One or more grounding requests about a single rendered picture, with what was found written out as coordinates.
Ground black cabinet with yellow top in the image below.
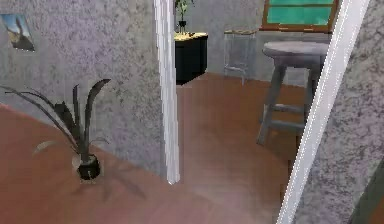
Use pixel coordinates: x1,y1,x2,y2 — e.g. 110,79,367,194
174,31,209,86

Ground clear stool with tan seat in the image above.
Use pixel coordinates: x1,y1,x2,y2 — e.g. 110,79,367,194
223,29,258,86

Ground small green potted plant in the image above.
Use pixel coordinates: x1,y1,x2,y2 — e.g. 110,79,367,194
174,0,196,35

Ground dark leafy potted plant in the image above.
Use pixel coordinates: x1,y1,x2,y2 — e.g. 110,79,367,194
0,78,112,182

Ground grey wooden stool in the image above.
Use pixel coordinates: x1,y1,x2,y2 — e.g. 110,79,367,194
256,40,330,146

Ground wooden framed window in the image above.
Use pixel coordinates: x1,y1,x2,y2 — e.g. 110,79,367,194
259,0,340,34

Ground framed landscape wall picture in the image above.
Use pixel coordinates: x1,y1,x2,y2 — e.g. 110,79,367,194
0,13,36,53

